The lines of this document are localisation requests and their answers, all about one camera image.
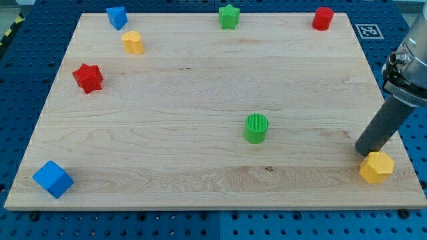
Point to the yellow heart block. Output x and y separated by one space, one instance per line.
132 42

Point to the wooden board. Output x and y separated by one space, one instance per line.
166 132

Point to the red star block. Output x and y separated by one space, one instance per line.
88 77

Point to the white fiducial marker tag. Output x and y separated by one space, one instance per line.
369 31

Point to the blue cube block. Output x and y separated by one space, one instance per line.
54 179

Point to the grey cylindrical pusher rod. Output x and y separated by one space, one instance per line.
384 124

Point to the yellow hexagon block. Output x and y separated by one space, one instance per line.
376 167

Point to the green cylinder block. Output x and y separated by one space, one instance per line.
256 127

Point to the green star block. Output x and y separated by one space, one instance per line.
229 16

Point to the red cylinder block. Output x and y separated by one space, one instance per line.
322 18

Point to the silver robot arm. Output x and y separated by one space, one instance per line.
405 69

